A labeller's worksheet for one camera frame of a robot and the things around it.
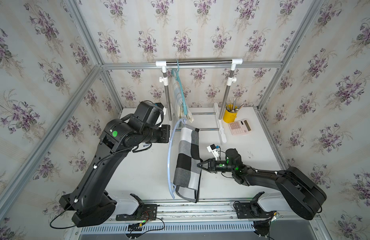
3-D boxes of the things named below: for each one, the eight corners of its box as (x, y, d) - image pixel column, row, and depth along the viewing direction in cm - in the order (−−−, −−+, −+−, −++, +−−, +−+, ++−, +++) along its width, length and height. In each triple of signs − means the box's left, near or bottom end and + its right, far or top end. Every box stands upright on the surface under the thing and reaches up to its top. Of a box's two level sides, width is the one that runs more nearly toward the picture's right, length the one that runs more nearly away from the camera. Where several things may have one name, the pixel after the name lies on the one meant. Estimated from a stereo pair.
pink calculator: (232, 136, 105) (234, 133, 103) (226, 125, 111) (227, 122, 109) (252, 132, 108) (253, 129, 105) (245, 121, 114) (246, 118, 112)
